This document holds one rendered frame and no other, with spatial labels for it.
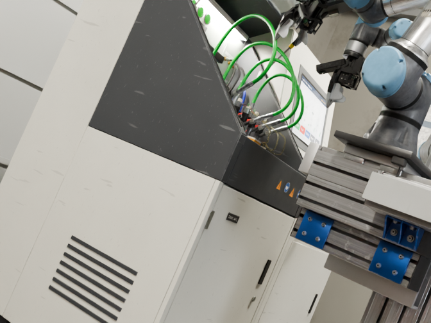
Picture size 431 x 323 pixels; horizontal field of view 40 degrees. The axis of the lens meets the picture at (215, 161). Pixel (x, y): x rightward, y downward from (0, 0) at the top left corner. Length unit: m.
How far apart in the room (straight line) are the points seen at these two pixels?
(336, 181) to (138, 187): 0.65
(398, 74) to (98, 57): 1.12
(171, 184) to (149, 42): 0.53
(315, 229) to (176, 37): 0.81
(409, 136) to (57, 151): 1.21
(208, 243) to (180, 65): 0.59
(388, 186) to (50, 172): 1.22
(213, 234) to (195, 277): 0.14
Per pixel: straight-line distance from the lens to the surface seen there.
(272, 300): 2.53
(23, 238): 2.21
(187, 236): 1.81
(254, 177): 1.96
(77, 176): 2.10
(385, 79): 1.54
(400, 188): 1.45
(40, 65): 3.32
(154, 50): 2.07
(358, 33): 2.26
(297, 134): 2.77
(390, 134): 1.63
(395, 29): 2.13
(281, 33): 1.96
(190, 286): 1.89
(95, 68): 2.20
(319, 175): 1.67
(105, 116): 2.10
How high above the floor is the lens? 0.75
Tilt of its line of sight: 3 degrees up
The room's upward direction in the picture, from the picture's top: 24 degrees clockwise
